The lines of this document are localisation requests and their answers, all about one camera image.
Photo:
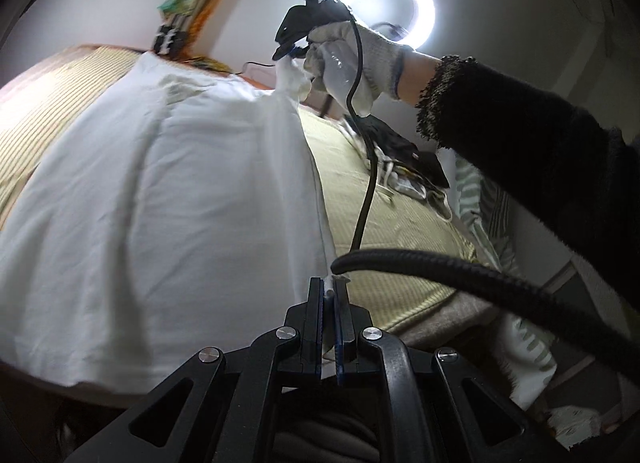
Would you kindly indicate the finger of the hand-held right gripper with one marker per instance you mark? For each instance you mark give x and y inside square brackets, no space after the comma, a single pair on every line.
[287,45]

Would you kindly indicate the black folded garment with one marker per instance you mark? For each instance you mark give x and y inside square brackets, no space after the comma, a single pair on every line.
[400,148]

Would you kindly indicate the person's right hand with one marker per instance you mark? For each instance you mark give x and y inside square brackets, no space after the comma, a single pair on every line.
[380,63]

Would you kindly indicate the yellow striped bed sheet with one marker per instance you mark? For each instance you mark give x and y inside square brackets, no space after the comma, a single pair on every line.
[400,253]

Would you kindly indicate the silver tripod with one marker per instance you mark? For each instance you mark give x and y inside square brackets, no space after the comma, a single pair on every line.
[167,35]

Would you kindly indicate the green striped white blanket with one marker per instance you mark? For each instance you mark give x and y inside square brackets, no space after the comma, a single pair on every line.
[480,223]

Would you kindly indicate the white garment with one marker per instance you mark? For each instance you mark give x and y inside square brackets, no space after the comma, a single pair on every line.
[150,193]

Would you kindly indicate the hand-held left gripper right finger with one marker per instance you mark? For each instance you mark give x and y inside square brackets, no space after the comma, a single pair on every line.
[342,328]

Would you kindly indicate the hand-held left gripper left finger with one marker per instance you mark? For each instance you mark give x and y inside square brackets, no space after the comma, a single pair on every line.
[316,323]

